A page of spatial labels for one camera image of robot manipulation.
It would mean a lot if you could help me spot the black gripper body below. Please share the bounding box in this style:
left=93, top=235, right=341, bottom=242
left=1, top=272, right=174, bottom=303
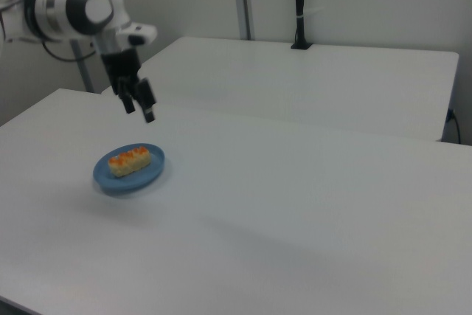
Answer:
left=100, top=48, right=144, bottom=97

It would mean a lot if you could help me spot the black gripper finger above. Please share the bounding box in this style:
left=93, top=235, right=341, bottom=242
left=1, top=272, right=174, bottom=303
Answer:
left=136, top=77, right=158, bottom=125
left=118, top=83, right=138, bottom=115

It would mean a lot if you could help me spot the bread with orange topping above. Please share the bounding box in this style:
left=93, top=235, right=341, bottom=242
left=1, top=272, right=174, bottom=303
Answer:
left=108, top=147, right=152, bottom=179

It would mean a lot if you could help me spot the blue round plate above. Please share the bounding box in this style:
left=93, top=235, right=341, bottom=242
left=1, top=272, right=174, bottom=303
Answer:
left=91, top=142, right=166, bottom=195

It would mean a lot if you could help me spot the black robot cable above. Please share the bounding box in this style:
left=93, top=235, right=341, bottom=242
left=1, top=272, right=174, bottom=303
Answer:
left=40, top=37, right=97, bottom=63

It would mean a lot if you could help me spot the black camera stand pole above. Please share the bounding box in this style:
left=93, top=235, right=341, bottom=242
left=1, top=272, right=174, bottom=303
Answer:
left=290, top=0, right=314, bottom=51

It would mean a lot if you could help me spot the black floor cable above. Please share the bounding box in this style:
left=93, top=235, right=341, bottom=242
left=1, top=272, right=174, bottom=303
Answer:
left=446, top=108, right=462, bottom=145

